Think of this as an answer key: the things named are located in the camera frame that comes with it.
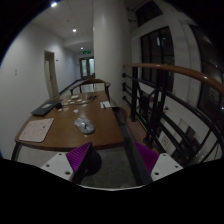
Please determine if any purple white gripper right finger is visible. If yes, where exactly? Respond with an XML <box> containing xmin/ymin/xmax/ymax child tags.
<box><xmin>136</xmin><ymin>143</ymin><xmax>182</xmax><ymax>181</ymax></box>

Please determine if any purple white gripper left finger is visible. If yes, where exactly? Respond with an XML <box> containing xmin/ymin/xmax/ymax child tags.
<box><xmin>42</xmin><ymin>142</ymin><xmax>92</xmax><ymax>181</ymax></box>

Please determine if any mouse in plastic bag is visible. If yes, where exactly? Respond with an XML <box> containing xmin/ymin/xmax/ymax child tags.
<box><xmin>74</xmin><ymin>117</ymin><xmax>95</xmax><ymax>135</ymax></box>

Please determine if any white patterned mouse pad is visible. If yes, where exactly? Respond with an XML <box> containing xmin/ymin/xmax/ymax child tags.
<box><xmin>19</xmin><ymin>118</ymin><xmax>54</xmax><ymax>143</ymax></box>

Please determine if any brown wooden table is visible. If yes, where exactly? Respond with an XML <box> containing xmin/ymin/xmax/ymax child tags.
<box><xmin>11</xmin><ymin>91</ymin><xmax>124</xmax><ymax>161</ymax></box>

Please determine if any dark laptop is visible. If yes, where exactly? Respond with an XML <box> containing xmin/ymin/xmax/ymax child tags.
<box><xmin>31</xmin><ymin>100</ymin><xmax>60</xmax><ymax>116</ymax></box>

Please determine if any white paper sheet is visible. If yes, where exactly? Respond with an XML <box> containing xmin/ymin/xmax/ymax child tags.
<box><xmin>100</xmin><ymin>101</ymin><xmax>111</xmax><ymax>109</ymax></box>

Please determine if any wooden chair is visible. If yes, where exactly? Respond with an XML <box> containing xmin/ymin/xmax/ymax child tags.
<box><xmin>69</xmin><ymin>78</ymin><xmax>111</xmax><ymax>101</ymax></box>

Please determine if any wooden stair handrail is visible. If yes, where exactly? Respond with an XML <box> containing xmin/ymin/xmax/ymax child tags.
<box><xmin>123</xmin><ymin>63</ymin><xmax>224</xmax><ymax>97</ymax></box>

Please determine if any glass double door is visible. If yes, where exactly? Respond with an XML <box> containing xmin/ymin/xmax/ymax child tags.
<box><xmin>79</xmin><ymin>57</ymin><xmax>95</xmax><ymax>79</ymax></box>

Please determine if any green exit sign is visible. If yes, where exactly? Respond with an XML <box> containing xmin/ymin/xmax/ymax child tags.
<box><xmin>83</xmin><ymin>50</ymin><xmax>91</xmax><ymax>54</ymax></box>

